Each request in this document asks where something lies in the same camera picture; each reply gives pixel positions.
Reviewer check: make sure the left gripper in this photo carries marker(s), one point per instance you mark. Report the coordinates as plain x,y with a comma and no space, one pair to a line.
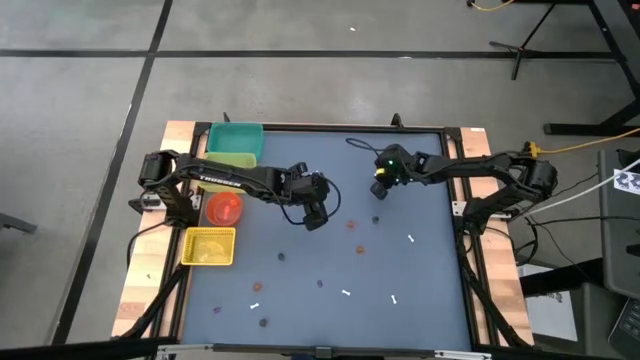
307,187

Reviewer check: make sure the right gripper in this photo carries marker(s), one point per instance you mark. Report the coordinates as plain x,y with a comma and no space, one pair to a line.
397,165

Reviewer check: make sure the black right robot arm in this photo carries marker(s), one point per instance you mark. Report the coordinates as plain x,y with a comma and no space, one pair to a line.
465,167

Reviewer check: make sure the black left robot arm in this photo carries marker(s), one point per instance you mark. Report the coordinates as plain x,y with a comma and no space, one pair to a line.
225,180

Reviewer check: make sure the orange pumpkin decoration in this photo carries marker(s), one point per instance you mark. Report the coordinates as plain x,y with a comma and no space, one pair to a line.
351,225
257,287
360,249

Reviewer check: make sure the yellow-green plastic bin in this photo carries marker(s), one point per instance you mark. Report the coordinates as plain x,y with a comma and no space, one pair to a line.
225,159

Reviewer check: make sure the teal plastic bin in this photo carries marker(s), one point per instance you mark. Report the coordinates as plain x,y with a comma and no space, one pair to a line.
235,137

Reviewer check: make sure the orange translucent round bowl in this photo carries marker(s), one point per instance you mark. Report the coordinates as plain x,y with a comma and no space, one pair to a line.
220,215

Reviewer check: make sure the yellow slotted plastic basket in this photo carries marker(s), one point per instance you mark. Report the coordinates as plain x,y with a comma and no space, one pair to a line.
200,257

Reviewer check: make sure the light wooden side board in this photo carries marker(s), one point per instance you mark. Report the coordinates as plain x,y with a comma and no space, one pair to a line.
142,300
512,280

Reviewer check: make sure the black tripod stand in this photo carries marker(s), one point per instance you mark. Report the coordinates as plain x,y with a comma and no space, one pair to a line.
521,49

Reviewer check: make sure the black desk stand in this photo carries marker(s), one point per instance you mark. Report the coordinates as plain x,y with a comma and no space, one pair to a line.
590,129

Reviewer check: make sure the paper with marker tag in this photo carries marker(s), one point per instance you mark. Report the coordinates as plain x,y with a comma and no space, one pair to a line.
629,181

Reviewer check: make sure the grey desk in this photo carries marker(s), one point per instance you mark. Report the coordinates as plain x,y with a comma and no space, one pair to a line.
620,240

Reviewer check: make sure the black keyboard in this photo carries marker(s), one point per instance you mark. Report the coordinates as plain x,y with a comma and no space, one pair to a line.
627,330

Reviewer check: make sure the grey floor object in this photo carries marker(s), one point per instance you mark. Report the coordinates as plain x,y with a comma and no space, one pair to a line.
15,223

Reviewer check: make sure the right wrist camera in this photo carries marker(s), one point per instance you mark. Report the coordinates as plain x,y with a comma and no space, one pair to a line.
379,190

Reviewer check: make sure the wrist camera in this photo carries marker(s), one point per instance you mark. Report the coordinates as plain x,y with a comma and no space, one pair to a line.
316,218
379,190

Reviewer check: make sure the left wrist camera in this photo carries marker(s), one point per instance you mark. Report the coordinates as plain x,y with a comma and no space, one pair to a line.
316,218

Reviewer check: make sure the silver bracket plate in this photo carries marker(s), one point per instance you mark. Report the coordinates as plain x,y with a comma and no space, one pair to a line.
150,201
458,208

